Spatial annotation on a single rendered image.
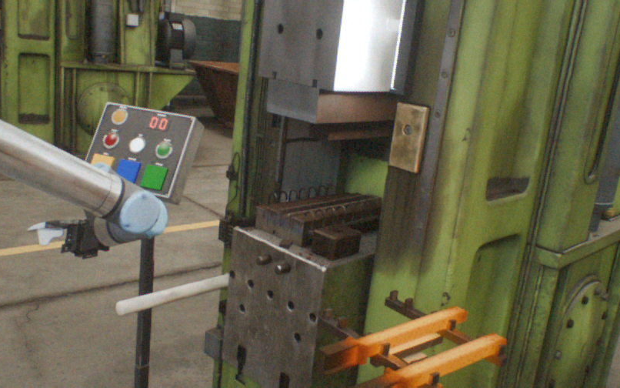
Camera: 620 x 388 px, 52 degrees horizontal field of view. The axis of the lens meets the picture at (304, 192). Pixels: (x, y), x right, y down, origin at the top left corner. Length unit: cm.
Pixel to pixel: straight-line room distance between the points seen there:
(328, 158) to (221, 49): 903
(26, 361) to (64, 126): 378
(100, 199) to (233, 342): 89
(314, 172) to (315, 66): 54
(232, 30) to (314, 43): 954
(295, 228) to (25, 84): 493
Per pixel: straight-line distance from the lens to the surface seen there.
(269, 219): 189
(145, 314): 238
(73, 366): 300
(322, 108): 173
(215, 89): 908
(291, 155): 206
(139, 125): 216
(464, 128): 162
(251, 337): 196
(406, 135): 168
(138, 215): 131
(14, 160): 121
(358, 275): 181
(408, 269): 176
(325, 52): 170
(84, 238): 165
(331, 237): 172
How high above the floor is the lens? 152
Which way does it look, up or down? 15 degrees down
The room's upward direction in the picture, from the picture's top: 7 degrees clockwise
